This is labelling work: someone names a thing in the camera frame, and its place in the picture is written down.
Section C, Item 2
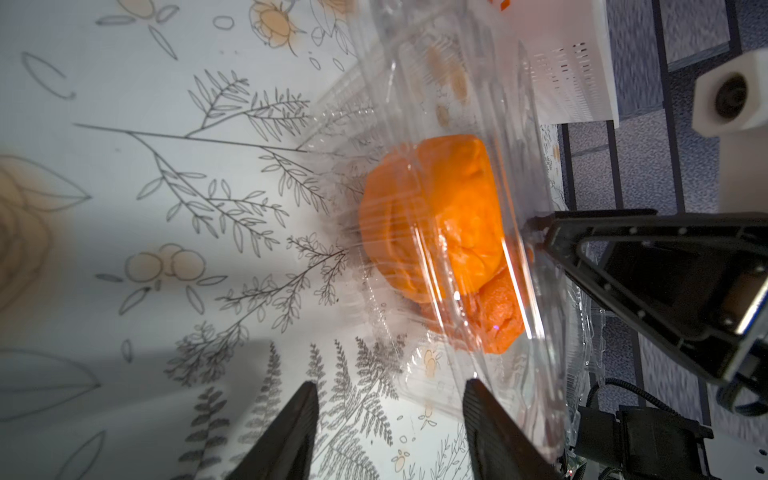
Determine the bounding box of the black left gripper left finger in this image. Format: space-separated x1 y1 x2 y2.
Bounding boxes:
226 381 319 480

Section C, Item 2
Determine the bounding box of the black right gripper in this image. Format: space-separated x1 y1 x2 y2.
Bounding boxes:
527 209 767 480

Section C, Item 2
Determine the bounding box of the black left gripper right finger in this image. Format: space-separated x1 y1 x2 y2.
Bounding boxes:
462 379 560 480

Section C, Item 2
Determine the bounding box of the orange fruit six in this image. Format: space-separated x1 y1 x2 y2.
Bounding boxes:
419 269 529 355

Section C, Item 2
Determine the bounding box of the orange fruit five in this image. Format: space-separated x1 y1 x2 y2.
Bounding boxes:
358 135 504 304

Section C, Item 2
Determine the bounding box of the clear clamshell container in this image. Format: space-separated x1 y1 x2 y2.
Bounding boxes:
306 1 583 461

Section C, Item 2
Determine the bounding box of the floral patterned table cloth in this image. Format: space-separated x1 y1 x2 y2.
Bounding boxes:
1 1 469 479

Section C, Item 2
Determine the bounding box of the white plastic perforated basket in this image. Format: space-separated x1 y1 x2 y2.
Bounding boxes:
482 0 619 124

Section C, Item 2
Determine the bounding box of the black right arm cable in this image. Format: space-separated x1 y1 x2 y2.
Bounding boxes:
584 377 679 415

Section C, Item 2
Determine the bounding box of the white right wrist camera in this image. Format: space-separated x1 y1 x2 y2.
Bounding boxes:
692 48 767 213

